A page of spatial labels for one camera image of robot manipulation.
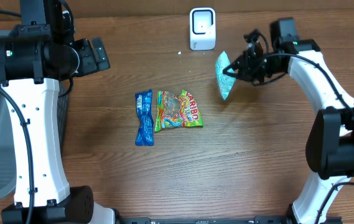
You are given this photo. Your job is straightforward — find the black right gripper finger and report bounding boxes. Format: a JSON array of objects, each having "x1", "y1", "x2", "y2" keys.
[
  {"x1": 223, "y1": 67, "x2": 238, "y2": 78},
  {"x1": 230, "y1": 55, "x2": 245, "y2": 70}
]

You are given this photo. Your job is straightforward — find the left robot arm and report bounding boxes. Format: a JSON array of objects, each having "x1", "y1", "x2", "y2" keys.
[{"x1": 0, "y1": 1, "x2": 116, "y2": 224}]

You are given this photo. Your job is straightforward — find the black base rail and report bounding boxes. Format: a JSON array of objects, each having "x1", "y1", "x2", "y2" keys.
[{"x1": 114, "y1": 216, "x2": 343, "y2": 224}]

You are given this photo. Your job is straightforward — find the teal snack packet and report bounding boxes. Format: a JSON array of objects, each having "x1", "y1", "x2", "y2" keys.
[{"x1": 215, "y1": 51, "x2": 236, "y2": 100}]

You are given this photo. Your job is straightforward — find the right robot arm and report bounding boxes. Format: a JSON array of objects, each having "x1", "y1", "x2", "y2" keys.
[{"x1": 215, "y1": 17, "x2": 354, "y2": 223}]

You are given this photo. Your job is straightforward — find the white barcode scanner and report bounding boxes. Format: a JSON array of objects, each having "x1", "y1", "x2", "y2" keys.
[{"x1": 189, "y1": 7, "x2": 217, "y2": 51}]

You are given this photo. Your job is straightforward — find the green Haribo gummy bag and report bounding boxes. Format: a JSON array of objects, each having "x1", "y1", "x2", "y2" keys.
[{"x1": 155, "y1": 90, "x2": 203, "y2": 133}]

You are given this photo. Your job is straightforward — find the blue snack packet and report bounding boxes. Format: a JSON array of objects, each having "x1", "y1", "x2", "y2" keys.
[{"x1": 135, "y1": 90, "x2": 154, "y2": 146}]

